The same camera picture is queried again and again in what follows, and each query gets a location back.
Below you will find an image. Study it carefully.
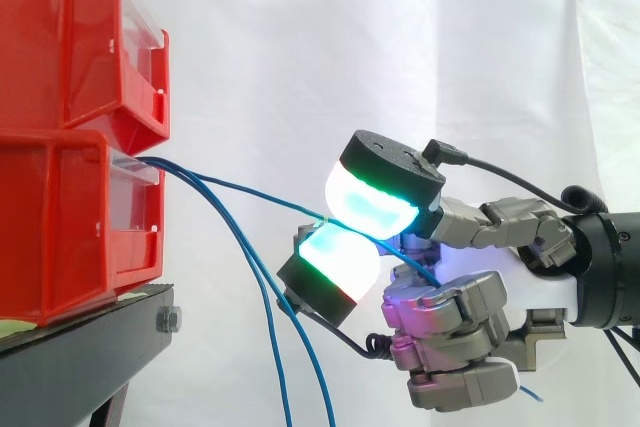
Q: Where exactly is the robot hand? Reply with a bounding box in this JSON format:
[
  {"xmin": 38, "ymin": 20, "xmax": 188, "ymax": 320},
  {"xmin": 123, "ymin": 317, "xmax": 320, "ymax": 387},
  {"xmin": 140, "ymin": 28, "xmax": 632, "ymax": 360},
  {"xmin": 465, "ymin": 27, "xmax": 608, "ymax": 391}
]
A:
[{"xmin": 276, "ymin": 129, "xmax": 583, "ymax": 414}]

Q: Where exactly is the black stand with green tape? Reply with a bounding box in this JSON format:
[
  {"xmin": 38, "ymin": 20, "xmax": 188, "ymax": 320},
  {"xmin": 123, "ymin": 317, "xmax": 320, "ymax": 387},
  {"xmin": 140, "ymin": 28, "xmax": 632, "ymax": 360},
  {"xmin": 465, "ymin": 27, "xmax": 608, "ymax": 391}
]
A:
[{"xmin": 0, "ymin": 281, "xmax": 184, "ymax": 427}]

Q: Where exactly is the red bin with clear plate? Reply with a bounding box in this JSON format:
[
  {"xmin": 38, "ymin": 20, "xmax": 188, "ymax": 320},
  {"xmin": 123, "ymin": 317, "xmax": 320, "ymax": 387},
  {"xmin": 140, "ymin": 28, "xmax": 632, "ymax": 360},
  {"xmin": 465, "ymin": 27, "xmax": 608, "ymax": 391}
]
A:
[
  {"xmin": 0, "ymin": 129, "xmax": 167, "ymax": 329},
  {"xmin": 0, "ymin": 0, "xmax": 172, "ymax": 156}
]

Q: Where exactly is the thin black cable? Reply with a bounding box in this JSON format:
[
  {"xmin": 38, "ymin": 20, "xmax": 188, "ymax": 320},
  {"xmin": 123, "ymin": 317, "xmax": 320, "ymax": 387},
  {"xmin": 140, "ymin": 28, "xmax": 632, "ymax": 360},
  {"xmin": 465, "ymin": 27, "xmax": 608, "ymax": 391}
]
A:
[
  {"xmin": 421, "ymin": 138, "xmax": 574, "ymax": 210},
  {"xmin": 601, "ymin": 325, "xmax": 640, "ymax": 384},
  {"xmin": 275, "ymin": 291, "xmax": 397, "ymax": 361}
]

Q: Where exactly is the black coiled cable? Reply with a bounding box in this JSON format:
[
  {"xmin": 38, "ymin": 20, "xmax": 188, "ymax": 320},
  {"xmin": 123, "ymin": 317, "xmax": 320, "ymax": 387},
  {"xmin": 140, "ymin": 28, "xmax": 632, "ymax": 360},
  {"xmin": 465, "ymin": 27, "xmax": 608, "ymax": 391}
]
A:
[{"xmin": 559, "ymin": 185, "xmax": 610, "ymax": 215}]

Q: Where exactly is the blue cable bundle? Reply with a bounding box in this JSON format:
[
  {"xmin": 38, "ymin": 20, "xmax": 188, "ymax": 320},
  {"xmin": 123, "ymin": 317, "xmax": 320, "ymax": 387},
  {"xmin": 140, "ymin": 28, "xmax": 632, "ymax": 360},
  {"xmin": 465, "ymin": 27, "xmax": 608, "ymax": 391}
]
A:
[{"xmin": 142, "ymin": 157, "xmax": 342, "ymax": 427}]

